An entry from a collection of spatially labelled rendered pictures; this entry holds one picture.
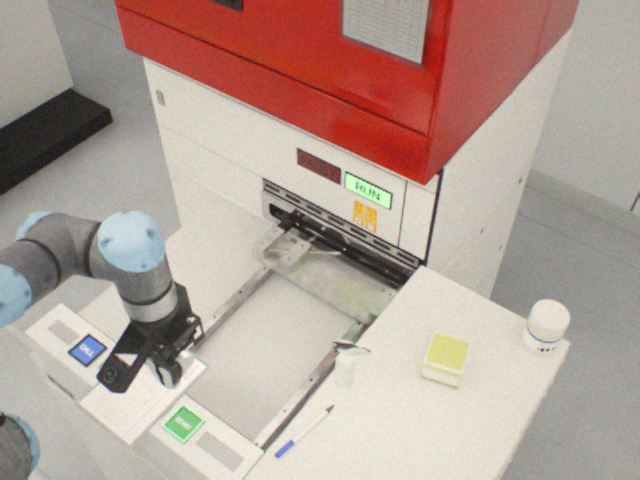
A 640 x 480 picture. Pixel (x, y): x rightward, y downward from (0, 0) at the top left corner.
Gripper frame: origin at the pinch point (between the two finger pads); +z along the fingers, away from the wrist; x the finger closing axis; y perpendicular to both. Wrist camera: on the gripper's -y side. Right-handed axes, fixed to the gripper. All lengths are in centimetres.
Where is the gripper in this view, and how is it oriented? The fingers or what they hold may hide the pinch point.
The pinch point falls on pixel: (166, 385)
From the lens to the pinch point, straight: 110.4
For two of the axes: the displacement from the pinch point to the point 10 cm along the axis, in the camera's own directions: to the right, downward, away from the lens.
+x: -8.1, -4.3, 3.9
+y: 5.9, -6.0, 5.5
